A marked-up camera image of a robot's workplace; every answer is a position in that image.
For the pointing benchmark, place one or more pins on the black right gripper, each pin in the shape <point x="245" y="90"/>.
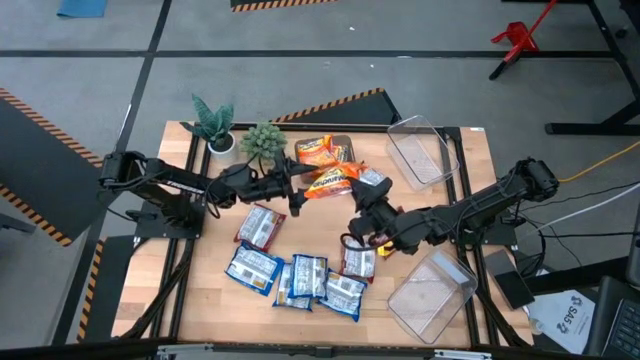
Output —
<point x="377" y="222"/>

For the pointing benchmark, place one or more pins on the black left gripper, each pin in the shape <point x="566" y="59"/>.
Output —
<point x="267" y="187"/>

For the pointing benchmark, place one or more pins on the orange Maruchan ramen packet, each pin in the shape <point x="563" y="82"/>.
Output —
<point x="315" y="152"/>
<point x="330" y="184"/>

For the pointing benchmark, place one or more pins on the clear plastic bin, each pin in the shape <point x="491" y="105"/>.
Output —
<point x="422" y="160"/>
<point x="430" y="300"/>

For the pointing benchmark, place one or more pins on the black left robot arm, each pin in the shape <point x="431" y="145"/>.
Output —
<point x="170" y="181"/>

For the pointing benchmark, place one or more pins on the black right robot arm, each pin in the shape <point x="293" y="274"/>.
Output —
<point x="475" y="207"/>

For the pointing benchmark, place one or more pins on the succulent in patterned pot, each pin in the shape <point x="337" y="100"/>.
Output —
<point x="262" y="142"/>

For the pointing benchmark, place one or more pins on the snake plant in white pot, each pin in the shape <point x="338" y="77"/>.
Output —
<point x="222" y="145"/>

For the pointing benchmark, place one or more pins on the black hazard-striped floor mat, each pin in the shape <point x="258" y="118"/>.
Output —
<point x="280" y="5"/>
<point x="40" y="165"/>
<point x="107" y="280"/>

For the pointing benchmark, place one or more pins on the white printed paper sheet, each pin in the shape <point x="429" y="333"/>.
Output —
<point x="560" y="320"/>

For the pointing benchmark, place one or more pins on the black laptop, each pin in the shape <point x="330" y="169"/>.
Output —
<point x="617" y="325"/>

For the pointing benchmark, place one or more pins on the blue floor mat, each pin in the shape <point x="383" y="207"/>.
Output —
<point x="82" y="7"/>

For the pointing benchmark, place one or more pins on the black aluminium table frame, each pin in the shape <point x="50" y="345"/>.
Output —
<point x="350" y="127"/>

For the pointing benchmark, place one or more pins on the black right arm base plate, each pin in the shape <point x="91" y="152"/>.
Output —
<point x="505" y="236"/>

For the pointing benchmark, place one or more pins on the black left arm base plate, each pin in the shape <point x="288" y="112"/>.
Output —
<point x="150" y="230"/>

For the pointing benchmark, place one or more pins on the black desk leg frame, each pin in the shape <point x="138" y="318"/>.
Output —
<point x="590" y="129"/>

